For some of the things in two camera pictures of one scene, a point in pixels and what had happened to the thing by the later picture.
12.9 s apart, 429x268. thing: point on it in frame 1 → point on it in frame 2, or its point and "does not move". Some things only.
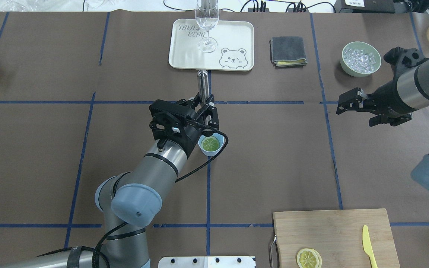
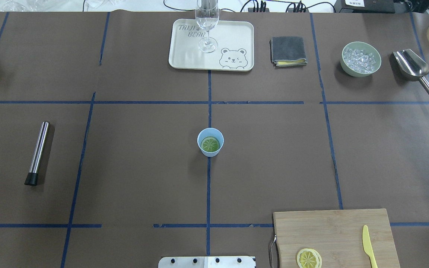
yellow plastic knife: (366, 246) does not move
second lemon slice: (309, 258) does not move
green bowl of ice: (360, 59) does not move
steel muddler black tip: (203, 85) → (38, 155)
